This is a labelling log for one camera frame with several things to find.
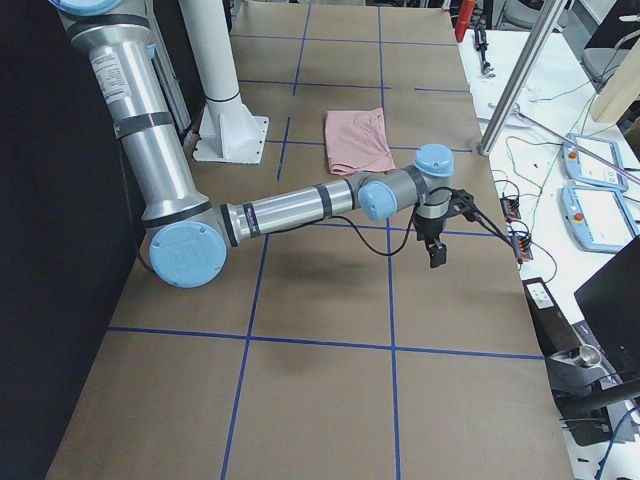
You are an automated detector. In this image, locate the orange black connector block near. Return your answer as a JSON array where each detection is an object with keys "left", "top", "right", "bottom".
[{"left": 510, "top": 231, "right": 533, "bottom": 265}]

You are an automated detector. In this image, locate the metal reacher grabber tool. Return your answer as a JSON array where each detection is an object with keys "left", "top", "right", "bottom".
[{"left": 511, "top": 104, "right": 639, "bottom": 188}]

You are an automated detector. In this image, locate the orange black connector block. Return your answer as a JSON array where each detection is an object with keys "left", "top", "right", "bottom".
[
  {"left": 500, "top": 196, "right": 521, "bottom": 223},
  {"left": 510, "top": 231, "right": 533, "bottom": 265}
]

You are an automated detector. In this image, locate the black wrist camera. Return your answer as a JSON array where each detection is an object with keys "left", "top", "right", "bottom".
[{"left": 445, "top": 188, "right": 482, "bottom": 223}]

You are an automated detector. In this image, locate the pink Snoopy t-shirt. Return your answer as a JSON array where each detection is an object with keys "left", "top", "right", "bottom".
[{"left": 324, "top": 107, "right": 396, "bottom": 176}]

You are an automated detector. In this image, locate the blue teach pendant near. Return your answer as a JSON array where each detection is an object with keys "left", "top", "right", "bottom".
[{"left": 560, "top": 185, "right": 639, "bottom": 254}]

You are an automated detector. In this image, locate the black monitor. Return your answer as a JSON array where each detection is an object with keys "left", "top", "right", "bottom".
[{"left": 574, "top": 237, "right": 639, "bottom": 373}]

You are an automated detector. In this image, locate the black clamp pole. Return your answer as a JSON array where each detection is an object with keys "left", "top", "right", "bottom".
[{"left": 474, "top": 26, "right": 495, "bottom": 79}]

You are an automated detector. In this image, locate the red cylinder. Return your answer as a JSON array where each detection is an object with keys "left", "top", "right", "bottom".
[{"left": 454, "top": 0, "right": 476, "bottom": 43}]

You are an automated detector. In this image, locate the black box with label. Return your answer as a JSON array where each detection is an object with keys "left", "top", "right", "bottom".
[{"left": 522, "top": 277, "right": 585, "bottom": 365}]

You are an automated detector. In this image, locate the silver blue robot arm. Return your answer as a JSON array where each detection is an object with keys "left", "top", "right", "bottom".
[{"left": 56, "top": 1, "right": 455, "bottom": 288}]

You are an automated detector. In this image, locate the white pillar with base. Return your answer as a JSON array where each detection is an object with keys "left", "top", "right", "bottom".
[{"left": 179, "top": 0, "right": 269, "bottom": 165}]

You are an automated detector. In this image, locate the blue teach pendant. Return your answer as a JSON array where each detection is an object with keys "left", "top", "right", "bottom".
[
  {"left": 562, "top": 133, "right": 628, "bottom": 192},
  {"left": 560, "top": 185, "right": 639, "bottom": 254}
]

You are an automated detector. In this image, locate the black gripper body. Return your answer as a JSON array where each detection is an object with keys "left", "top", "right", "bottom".
[{"left": 414, "top": 215, "right": 446, "bottom": 249}]

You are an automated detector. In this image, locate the orange black connector block far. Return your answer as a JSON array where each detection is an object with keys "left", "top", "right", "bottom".
[{"left": 500, "top": 196, "right": 521, "bottom": 223}]

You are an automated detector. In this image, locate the blue teach pendant far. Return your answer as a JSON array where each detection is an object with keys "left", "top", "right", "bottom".
[{"left": 562, "top": 133, "right": 628, "bottom": 192}]

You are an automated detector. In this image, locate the aluminium frame post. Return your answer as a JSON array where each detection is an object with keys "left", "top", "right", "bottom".
[{"left": 478, "top": 0, "right": 566, "bottom": 155}]

